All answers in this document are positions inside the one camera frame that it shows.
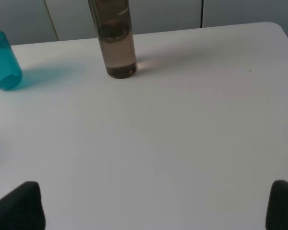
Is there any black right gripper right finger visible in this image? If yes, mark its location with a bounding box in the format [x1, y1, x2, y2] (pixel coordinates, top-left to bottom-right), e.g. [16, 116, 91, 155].
[265, 180, 288, 230]

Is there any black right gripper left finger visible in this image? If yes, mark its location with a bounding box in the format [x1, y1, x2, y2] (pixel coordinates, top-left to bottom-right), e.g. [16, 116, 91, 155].
[0, 181, 46, 230]

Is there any teal translucent plastic cup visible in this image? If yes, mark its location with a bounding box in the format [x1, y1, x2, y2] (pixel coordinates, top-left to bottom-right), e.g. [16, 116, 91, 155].
[0, 31, 23, 90]

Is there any smoky brown water bottle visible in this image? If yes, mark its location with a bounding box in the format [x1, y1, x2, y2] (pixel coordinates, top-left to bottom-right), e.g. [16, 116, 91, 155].
[88, 0, 137, 79]

